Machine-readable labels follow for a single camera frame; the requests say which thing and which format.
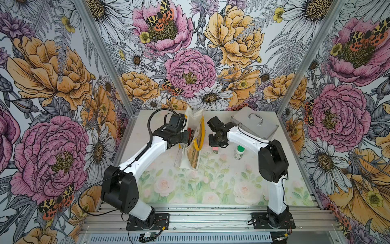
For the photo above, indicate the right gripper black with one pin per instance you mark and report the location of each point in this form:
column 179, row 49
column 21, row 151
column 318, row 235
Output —
column 211, row 143

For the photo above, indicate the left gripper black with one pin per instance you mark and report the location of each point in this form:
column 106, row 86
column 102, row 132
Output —
column 185, row 137

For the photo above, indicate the red utility knife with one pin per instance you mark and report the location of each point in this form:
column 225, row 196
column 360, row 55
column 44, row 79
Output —
column 190, row 135

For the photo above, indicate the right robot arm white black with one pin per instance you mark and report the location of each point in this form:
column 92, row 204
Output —
column 272, row 163

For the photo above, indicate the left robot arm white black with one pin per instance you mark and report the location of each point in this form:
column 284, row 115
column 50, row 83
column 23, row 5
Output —
column 120, row 183

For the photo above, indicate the white bottle green cap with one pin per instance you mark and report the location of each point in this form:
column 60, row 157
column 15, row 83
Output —
column 239, row 152

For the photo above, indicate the silver aluminium case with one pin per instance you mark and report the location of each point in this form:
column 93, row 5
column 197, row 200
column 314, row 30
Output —
column 254, row 123

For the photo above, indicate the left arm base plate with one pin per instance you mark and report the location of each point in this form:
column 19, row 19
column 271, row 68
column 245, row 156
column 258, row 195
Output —
column 156, row 223

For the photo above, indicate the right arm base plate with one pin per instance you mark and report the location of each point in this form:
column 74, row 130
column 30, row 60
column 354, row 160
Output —
column 261, row 221

